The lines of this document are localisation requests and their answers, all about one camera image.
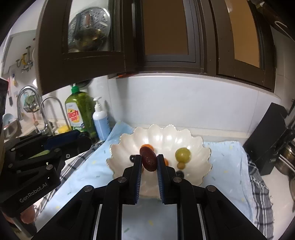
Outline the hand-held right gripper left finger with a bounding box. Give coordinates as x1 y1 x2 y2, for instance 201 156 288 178
37 155 142 240

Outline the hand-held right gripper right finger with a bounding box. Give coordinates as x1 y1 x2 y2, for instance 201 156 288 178
157 155 268 240

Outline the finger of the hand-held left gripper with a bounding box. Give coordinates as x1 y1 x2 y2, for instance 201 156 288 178
9 138 92 172
5 129 81 153

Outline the dark red oval date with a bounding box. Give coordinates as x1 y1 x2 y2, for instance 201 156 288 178
139 146 157 172

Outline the white scalloped ceramic bowl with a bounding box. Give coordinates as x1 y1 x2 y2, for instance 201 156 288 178
106 124 212 199

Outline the person's left hand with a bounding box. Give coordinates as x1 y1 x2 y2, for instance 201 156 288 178
2 205 37 225

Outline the green dish soap bottle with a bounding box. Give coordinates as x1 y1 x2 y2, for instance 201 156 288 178
65 84 97 139

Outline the white blue pump bottle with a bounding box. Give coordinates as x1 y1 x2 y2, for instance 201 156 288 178
92 96 111 141

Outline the green round fruit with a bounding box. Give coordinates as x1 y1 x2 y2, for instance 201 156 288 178
175 148 192 162

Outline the thin chrome gooseneck faucet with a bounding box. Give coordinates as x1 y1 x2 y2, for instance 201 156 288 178
40 96 70 132

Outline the steel sink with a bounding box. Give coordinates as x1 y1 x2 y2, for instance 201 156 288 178
2 118 38 140

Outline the chrome pull-down faucet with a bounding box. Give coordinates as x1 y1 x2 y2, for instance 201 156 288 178
17 85 47 133

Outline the light blue speckled cloth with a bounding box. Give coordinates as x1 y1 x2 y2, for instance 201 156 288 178
34 121 257 240

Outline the grey plaid cloth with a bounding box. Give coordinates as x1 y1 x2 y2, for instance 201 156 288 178
34 140 275 240

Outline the black box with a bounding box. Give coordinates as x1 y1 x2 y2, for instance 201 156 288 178
243 102 289 176

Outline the perforated steel steamer plate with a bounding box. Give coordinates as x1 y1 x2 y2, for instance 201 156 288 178
67 6 111 52

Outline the steel pot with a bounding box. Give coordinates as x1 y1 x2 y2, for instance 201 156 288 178
274 143 295 179

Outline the black wire basket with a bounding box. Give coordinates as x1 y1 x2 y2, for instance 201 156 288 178
24 94 41 114

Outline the wall hook rack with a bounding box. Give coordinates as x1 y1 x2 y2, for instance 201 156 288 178
16 46 34 73

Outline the dark brown wall cabinet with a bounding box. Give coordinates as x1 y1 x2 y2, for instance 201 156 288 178
35 0 277 95

